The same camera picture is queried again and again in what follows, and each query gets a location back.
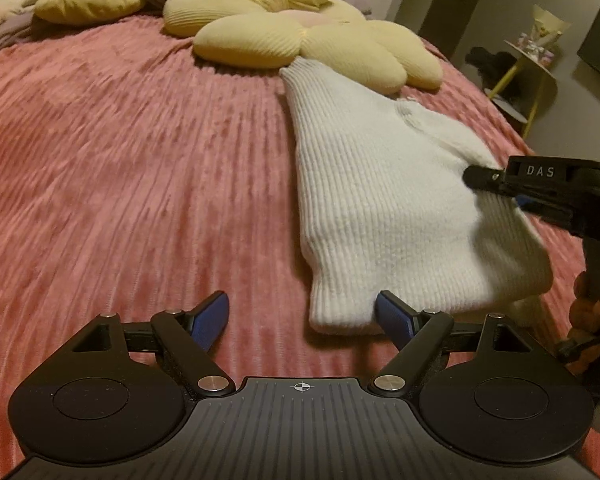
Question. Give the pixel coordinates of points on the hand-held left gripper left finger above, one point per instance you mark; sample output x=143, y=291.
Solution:
x=212, y=317

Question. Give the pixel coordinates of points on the person's right hand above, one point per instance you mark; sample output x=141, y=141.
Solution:
x=592, y=312

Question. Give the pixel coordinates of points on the pink ribbed blanket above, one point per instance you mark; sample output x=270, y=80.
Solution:
x=130, y=160

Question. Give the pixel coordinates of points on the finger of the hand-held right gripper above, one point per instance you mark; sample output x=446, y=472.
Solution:
x=540, y=210
x=482, y=176

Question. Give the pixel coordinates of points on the yellow leaf-shaped pillow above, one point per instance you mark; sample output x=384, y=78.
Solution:
x=85, y=5

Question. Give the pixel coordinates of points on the black bag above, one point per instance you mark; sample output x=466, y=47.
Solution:
x=490, y=62

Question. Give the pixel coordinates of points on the wrapped flower bouquet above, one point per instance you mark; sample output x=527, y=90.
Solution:
x=550, y=22

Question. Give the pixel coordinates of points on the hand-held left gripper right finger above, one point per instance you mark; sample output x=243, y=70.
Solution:
x=392, y=317

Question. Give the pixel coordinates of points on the yellow flower-shaped pillow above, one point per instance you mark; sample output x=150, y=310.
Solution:
x=250, y=35

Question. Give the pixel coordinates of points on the pale plush toy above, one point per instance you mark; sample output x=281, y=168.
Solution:
x=0, y=10

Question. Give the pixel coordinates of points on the round side table yellow legs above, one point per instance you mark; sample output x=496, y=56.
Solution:
x=535, y=65

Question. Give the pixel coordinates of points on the white knit sweater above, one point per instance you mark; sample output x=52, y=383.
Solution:
x=380, y=185

